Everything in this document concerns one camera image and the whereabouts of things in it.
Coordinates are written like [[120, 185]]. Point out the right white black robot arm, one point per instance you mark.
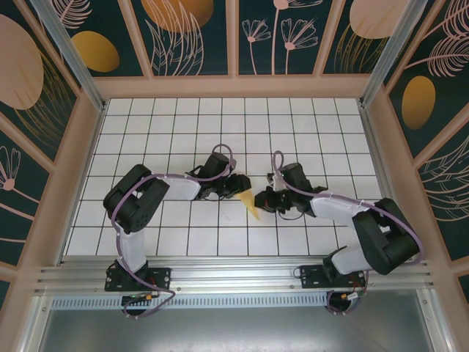
[[337, 211]]

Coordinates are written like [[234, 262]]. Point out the aluminium side rail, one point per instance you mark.
[[378, 161]]

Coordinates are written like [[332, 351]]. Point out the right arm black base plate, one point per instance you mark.
[[311, 276]]

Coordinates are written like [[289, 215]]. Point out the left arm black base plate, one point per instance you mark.
[[161, 278]]

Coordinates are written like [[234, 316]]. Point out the aluminium mounting rail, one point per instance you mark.
[[234, 275]]

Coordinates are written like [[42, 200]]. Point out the grey metal sheet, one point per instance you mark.
[[234, 330]]

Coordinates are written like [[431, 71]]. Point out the yellow cloth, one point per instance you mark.
[[248, 199]]

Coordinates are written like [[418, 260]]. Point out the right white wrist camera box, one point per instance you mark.
[[276, 181]]

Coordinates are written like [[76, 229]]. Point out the aluminium frame post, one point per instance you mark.
[[69, 51], [388, 51]]

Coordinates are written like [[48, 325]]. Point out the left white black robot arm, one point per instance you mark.
[[183, 188]]

